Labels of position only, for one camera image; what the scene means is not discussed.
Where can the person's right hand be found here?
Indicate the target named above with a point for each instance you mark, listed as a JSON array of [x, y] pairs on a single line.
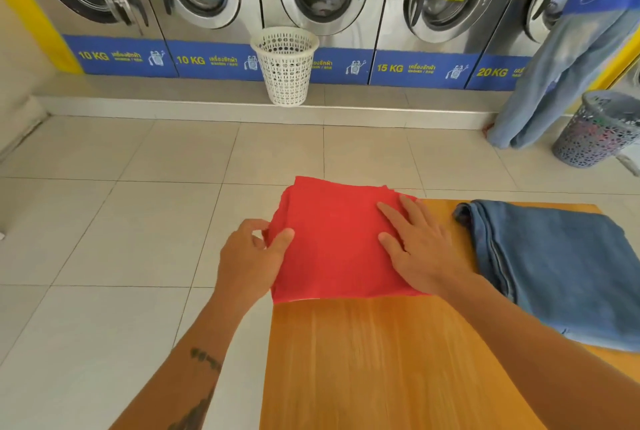
[[427, 254]]

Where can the person's left hand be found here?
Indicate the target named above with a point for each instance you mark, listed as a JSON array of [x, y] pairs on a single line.
[[242, 269]]

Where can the person's right middle finger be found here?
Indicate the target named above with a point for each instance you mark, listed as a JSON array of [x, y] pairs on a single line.
[[412, 209]]

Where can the person's left thumb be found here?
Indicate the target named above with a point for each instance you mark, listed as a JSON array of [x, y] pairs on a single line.
[[281, 247]]

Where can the person's right thumb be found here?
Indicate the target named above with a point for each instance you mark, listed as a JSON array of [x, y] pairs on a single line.
[[392, 250]]

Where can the red cloth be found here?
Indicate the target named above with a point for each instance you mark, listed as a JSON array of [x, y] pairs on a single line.
[[335, 239]]

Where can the person's left forearm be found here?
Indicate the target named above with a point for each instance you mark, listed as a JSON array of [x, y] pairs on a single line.
[[190, 369]]

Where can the person's right forearm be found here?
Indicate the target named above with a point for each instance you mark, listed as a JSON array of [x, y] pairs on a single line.
[[540, 359]]

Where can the blue folded jeans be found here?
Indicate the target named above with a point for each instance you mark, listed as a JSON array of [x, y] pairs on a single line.
[[560, 264]]

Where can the white plastic laundry basket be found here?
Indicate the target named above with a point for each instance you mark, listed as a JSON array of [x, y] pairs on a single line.
[[286, 64]]

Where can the steel front-load washing machine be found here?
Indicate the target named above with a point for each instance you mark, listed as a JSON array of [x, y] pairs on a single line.
[[330, 4], [520, 39], [210, 19], [445, 24]]

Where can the grey plastic laundry basket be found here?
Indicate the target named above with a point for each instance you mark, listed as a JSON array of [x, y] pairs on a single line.
[[595, 134]]

